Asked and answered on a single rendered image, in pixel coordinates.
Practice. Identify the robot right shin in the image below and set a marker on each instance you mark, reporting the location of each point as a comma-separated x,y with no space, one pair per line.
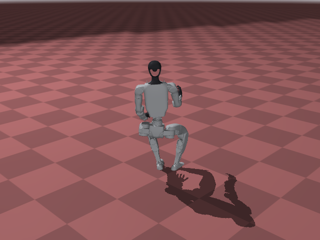
180,148

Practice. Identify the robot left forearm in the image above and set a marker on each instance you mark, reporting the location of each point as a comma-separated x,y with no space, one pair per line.
142,115

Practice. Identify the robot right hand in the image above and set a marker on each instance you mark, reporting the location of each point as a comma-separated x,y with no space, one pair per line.
179,90

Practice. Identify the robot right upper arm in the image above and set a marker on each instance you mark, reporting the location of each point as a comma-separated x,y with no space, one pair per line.
174,94

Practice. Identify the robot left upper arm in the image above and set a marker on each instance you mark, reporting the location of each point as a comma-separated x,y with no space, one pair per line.
138,98

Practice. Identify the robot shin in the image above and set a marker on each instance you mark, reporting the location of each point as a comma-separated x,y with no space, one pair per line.
180,148
155,148

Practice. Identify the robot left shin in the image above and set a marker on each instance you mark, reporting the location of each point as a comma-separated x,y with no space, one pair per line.
155,148

